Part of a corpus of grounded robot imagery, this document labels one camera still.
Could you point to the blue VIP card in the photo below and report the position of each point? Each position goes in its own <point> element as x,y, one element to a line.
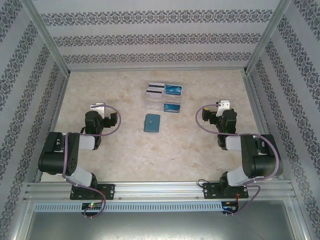
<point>173,89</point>

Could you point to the teal leather card holder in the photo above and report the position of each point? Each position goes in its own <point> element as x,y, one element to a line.
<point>152,123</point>

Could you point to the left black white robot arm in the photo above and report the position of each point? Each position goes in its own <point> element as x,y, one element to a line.
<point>53,160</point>

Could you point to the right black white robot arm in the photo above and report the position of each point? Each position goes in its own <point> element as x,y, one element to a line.
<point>260,165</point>

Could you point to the blue plastic card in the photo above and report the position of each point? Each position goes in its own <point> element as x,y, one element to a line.
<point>171,107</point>

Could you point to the clear acrylic card stand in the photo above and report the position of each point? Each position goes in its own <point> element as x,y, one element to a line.
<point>154,105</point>

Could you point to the white magnetic stripe card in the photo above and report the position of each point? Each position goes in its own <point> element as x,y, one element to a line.
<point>156,85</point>
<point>155,93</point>

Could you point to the grey metal sheet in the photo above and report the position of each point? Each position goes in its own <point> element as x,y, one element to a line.
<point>162,226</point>

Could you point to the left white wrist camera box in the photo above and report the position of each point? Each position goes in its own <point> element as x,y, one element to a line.
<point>99,108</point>

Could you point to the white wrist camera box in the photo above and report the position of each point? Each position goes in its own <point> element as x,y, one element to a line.
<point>223,107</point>
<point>99,108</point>

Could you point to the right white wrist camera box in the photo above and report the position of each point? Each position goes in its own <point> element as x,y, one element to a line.
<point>223,107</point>

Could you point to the aluminium side rail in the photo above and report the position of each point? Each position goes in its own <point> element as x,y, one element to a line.
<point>257,100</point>
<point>60,100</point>

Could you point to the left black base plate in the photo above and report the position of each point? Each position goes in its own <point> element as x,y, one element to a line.
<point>108,191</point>

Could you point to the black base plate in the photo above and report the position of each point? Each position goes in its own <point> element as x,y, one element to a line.
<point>211,191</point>
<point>108,191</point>

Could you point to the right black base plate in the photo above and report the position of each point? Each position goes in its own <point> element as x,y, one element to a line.
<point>211,191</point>

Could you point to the aluminium mounting rail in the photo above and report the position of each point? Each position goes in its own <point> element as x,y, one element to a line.
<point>157,190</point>

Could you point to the aluminium frame post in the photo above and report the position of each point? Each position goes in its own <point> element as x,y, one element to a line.
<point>267,37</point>
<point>47,37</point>

